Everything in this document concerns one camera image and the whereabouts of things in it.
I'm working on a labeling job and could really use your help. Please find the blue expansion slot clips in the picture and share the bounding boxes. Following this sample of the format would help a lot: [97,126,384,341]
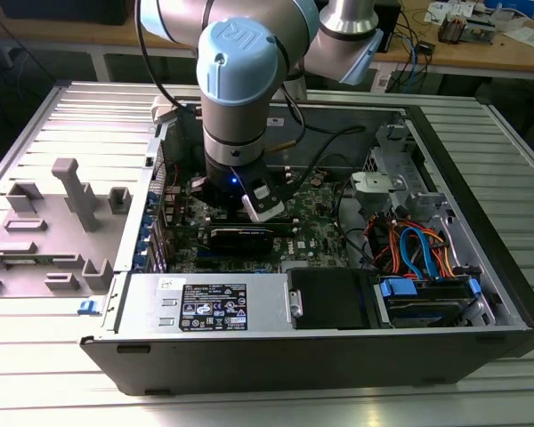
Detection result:
[133,189,161,273]

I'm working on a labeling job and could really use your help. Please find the black graphics card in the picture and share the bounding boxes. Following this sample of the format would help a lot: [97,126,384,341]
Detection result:
[208,227,277,255]

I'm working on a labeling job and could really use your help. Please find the green RAM stick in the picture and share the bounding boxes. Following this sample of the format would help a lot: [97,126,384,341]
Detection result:
[206,221,300,236]

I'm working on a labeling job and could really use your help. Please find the green motherboard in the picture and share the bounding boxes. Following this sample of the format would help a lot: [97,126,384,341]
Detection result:
[162,162,366,275]

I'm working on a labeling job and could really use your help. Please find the black power supply label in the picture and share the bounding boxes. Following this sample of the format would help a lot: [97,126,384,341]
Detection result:
[180,283,248,333]

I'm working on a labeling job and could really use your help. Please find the silver bay latch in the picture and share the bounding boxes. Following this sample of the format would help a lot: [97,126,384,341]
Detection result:
[286,288,304,318]

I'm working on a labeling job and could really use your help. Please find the silver power supply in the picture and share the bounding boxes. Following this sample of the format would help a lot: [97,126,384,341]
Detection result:
[115,271,295,334]

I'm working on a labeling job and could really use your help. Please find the black drive bay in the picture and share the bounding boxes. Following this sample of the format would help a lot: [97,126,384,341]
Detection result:
[287,268,392,331]

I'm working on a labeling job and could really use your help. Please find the black open PC case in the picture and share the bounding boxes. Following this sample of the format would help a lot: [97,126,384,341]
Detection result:
[78,95,534,397]

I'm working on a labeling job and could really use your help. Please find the silver metal drive cage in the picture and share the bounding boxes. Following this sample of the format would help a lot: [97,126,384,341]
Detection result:
[351,124,456,223]

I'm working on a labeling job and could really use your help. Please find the grey parts rack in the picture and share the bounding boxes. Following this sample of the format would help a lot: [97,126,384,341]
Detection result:
[0,157,133,299]

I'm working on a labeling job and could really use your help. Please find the hard disk in blue carrier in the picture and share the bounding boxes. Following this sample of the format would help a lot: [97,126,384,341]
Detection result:
[373,275,481,329]

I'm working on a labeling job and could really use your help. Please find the tall black box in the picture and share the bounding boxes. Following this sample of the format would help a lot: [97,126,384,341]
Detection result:
[376,0,401,53]

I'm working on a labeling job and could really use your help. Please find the black monitor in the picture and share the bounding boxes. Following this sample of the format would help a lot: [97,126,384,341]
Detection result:
[0,0,137,26]

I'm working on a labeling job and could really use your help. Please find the wooden desk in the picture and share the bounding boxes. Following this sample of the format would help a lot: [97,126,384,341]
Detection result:
[0,0,534,75]

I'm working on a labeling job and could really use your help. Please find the printed paper cards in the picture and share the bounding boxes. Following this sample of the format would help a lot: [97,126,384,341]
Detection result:
[425,0,477,23]

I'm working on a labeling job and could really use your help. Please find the white papers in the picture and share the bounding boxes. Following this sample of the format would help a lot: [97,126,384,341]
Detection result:
[502,26,534,48]

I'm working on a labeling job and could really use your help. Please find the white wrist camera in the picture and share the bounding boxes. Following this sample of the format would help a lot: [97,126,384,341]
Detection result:
[240,175,287,223]

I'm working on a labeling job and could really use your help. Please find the copper braided cable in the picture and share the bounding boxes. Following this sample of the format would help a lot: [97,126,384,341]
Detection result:
[264,138,300,156]

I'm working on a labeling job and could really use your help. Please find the black camera cable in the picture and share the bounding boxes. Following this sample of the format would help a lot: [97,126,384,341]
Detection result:
[284,125,367,197]

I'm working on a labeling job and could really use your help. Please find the black cable loop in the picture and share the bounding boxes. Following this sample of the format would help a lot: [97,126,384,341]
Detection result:
[336,190,376,272]

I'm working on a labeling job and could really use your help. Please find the red wire bundle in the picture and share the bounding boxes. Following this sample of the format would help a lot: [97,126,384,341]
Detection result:
[365,213,398,269]

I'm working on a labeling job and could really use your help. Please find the blue wire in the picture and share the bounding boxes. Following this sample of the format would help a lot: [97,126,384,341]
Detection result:
[399,226,441,281]

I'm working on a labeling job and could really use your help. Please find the blue hanging cable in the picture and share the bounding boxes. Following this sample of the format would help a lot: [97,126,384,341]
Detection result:
[407,37,422,85]

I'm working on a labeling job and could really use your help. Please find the orange wire bundle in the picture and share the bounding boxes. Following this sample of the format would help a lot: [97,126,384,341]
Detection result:
[426,229,460,279]

